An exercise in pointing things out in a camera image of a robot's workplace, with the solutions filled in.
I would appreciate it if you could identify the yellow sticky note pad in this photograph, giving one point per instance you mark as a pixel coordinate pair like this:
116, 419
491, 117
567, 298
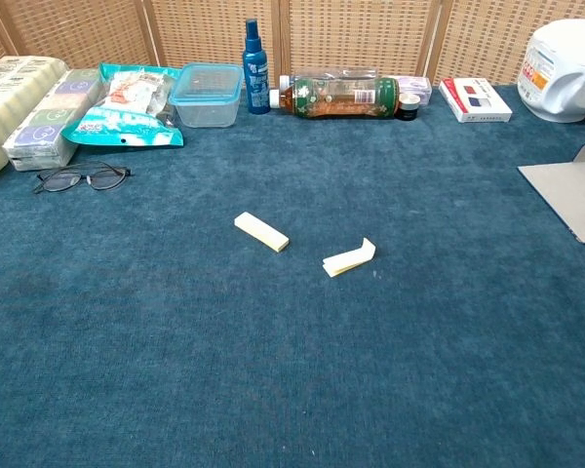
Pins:
261, 231

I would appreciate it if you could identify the white red card box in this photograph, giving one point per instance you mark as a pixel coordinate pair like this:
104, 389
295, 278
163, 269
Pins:
473, 100

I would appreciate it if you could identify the black frame eyeglasses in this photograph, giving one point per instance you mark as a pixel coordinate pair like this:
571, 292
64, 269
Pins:
58, 181

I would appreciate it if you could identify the clear container blue rim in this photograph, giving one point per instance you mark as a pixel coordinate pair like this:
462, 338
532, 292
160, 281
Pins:
207, 109

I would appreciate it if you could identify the blue spray bottle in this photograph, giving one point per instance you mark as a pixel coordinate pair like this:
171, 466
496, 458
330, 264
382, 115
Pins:
257, 73

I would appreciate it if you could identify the peeled yellow sticky notes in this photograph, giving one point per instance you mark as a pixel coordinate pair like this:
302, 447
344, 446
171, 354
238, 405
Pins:
346, 263

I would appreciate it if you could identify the teal table cloth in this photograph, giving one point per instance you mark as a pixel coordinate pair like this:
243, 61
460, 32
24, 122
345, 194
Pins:
292, 365

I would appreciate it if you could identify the long cream tissue package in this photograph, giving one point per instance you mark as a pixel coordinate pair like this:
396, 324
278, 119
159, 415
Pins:
10, 97

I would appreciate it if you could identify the green label tea bottle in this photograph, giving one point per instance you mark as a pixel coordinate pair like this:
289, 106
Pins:
341, 97

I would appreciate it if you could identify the small black jar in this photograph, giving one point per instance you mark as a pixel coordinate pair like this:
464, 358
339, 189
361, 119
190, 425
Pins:
408, 109

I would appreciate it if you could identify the wooden rattan folding screen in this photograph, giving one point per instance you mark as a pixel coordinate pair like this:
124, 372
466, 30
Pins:
361, 34

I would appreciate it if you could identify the pastel multicolour tissue pack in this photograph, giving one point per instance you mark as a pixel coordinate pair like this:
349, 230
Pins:
44, 127

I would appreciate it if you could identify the teal snack bag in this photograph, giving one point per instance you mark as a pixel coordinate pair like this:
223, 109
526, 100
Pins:
127, 124

